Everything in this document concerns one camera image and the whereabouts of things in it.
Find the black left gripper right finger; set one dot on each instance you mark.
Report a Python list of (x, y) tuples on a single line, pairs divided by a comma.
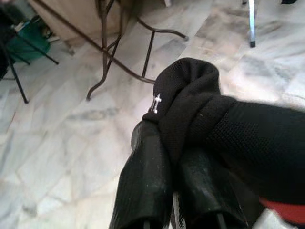
[(205, 190)]

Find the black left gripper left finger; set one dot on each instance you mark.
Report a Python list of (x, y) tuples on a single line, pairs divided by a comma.
[(145, 179)]

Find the black t-shirt with white text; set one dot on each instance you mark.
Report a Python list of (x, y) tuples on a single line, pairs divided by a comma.
[(238, 131)]

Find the clothes hanger with blue hook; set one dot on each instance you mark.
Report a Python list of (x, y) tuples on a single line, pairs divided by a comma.
[(283, 211)]

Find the marble-top folding table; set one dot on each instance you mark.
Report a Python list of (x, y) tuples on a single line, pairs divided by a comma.
[(104, 28)]

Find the black metal stand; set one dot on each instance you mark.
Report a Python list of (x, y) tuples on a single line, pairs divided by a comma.
[(19, 83)]

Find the light wooden cabinet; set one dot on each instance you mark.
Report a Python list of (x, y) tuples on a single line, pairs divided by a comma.
[(78, 19)]

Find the silver metal clothes rack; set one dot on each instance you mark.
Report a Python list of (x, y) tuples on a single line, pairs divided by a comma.
[(252, 23)]

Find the green fabric bag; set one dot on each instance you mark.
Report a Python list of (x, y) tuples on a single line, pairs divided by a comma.
[(26, 45)]

